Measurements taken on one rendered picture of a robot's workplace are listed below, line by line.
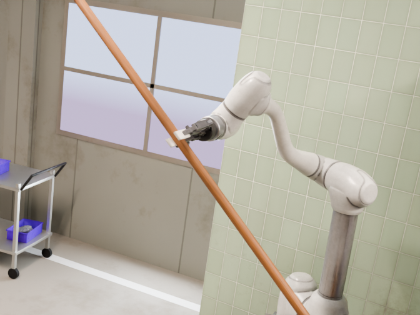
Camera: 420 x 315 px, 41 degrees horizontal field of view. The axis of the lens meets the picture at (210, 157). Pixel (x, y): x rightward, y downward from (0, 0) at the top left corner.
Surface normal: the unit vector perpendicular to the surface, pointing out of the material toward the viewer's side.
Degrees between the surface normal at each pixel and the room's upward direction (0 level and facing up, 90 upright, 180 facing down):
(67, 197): 90
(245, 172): 90
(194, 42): 90
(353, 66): 90
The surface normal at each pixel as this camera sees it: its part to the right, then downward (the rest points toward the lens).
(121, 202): -0.39, 0.18
